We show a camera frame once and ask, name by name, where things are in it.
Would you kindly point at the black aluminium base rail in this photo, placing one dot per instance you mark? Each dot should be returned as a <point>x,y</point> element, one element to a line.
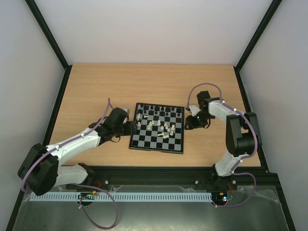
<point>200,178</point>

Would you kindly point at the left black frame post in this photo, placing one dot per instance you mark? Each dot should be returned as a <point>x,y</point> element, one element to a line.
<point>32,5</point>

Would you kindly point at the grey slotted cable duct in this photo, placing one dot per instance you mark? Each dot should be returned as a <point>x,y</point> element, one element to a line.
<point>124,197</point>

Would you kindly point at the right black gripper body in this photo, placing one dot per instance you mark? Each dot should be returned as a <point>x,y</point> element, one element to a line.
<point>192,123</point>

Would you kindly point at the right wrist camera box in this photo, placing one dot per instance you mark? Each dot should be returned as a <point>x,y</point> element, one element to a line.
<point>193,109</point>

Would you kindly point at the black frame post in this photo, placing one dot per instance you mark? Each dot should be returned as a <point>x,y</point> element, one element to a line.
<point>274,5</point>
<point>32,5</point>

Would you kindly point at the transparent plastic sheet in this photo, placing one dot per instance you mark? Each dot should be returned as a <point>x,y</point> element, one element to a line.
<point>245,211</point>

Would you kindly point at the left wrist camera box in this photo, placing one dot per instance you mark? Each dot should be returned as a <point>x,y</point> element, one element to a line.
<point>126,110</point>

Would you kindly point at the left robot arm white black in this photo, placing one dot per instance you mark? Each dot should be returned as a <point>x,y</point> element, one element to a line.
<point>44,166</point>

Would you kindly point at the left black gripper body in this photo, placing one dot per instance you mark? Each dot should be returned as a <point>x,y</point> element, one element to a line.
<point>131,130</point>

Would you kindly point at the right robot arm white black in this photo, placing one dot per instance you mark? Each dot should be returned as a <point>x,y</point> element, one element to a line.
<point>242,137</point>

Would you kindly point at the right black frame post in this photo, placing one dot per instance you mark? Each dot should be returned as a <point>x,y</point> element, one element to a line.
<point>274,5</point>

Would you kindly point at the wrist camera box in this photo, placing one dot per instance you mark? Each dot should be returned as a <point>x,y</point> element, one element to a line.
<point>193,109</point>
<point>126,110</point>

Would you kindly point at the black white chess board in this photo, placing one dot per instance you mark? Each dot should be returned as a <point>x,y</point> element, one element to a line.
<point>152,119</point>

